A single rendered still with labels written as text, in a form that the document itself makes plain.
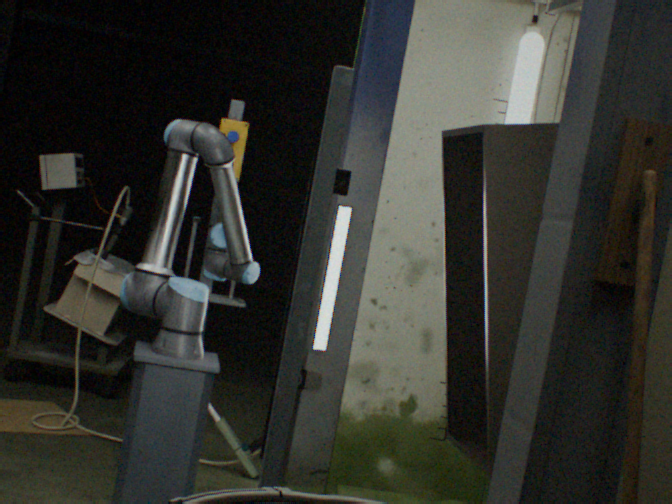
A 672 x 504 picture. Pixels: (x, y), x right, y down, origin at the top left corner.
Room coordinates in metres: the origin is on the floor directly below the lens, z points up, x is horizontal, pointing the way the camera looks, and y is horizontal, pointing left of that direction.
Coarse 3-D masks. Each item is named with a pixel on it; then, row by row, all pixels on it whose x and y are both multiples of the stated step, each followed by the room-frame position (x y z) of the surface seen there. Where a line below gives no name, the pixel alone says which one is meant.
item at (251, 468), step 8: (216, 416) 4.97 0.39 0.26; (216, 424) 4.96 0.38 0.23; (224, 424) 4.97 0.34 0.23; (224, 432) 4.97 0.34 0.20; (232, 432) 4.98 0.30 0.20; (232, 440) 4.98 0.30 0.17; (256, 440) 5.02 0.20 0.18; (232, 448) 4.98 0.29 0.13; (240, 448) 4.99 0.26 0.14; (248, 448) 5.01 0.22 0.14; (256, 448) 5.01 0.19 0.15; (240, 456) 4.99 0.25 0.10; (248, 456) 5.00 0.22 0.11; (248, 464) 5.00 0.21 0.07; (248, 472) 5.01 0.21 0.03; (256, 472) 5.01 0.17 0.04
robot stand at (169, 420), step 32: (160, 384) 3.99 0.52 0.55; (192, 384) 4.00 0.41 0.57; (128, 416) 4.00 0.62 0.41; (160, 416) 3.99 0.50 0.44; (192, 416) 4.01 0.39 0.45; (128, 448) 3.98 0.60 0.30; (160, 448) 3.99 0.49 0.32; (192, 448) 4.01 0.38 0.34; (128, 480) 3.98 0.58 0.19; (160, 480) 4.00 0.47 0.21; (192, 480) 4.04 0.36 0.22
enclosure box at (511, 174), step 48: (480, 144) 4.44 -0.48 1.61; (528, 144) 3.85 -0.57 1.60; (480, 192) 4.44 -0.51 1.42; (528, 192) 3.85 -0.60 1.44; (480, 240) 4.45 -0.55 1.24; (528, 240) 3.85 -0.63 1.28; (480, 288) 4.45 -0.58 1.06; (480, 336) 4.45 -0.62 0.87; (480, 384) 4.46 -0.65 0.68; (480, 432) 4.46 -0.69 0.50
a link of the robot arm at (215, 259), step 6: (210, 252) 4.50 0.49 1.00; (216, 252) 4.49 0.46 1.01; (222, 252) 4.50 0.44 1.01; (210, 258) 4.50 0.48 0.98; (216, 258) 4.49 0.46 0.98; (222, 258) 4.49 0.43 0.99; (210, 264) 4.50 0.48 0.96; (216, 264) 4.48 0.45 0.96; (222, 264) 4.47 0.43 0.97; (204, 270) 4.52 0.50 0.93; (210, 270) 4.50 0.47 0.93; (216, 270) 4.48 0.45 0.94; (222, 270) 4.47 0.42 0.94; (210, 276) 4.50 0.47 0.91; (216, 276) 4.50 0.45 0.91; (222, 276) 4.48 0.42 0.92
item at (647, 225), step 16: (656, 176) 1.99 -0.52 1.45; (640, 208) 1.98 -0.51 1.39; (640, 224) 1.97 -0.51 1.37; (640, 240) 1.97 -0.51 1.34; (640, 256) 1.96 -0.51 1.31; (640, 272) 1.95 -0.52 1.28; (640, 288) 1.94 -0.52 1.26; (640, 304) 1.94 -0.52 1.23; (640, 320) 1.93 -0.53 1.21; (640, 336) 1.92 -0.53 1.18; (640, 352) 1.92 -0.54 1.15; (640, 368) 1.91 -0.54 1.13; (640, 384) 1.90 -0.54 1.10; (640, 400) 1.90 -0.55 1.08; (640, 416) 1.89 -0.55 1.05; (640, 432) 1.89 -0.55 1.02; (640, 448) 1.88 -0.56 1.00; (624, 464) 1.88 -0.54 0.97; (624, 480) 1.87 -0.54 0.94; (624, 496) 1.87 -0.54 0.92
